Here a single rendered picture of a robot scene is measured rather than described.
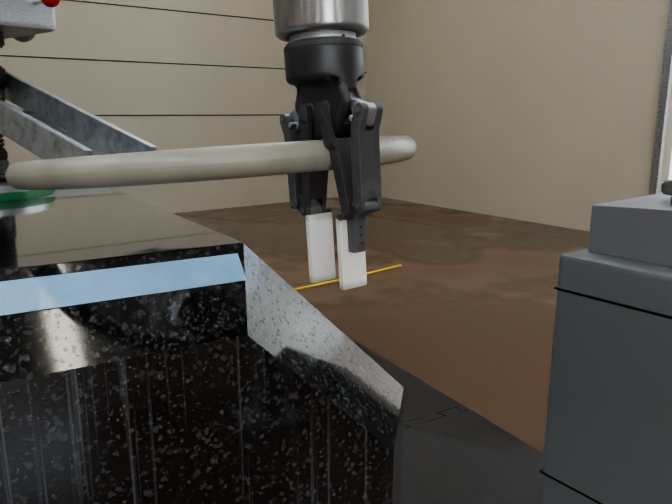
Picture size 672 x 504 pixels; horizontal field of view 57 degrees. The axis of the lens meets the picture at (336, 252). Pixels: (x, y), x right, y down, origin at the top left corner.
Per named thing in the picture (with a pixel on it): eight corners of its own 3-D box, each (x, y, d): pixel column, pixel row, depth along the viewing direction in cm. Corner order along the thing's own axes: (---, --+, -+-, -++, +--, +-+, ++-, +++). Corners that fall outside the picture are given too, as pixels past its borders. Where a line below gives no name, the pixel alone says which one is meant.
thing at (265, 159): (-67, 194, 75) (-72, 169, 75) (232, 166, 113) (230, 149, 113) (200, 187, 45) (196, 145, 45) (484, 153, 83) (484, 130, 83)
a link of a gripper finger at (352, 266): (359, 214, 61) (364, 214, 60) (362, 283, 62) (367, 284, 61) (334, 217, 59) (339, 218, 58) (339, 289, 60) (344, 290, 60)
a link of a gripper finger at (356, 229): (357, 197, 60) (377, 198, 57) (359, 249, 60) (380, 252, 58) (344, 199, 59) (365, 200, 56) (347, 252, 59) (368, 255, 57)
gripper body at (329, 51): (382, 34, 58) (387, 135, 59) (327, 49, 64) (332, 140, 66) (317, 29, 53) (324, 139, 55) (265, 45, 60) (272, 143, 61)
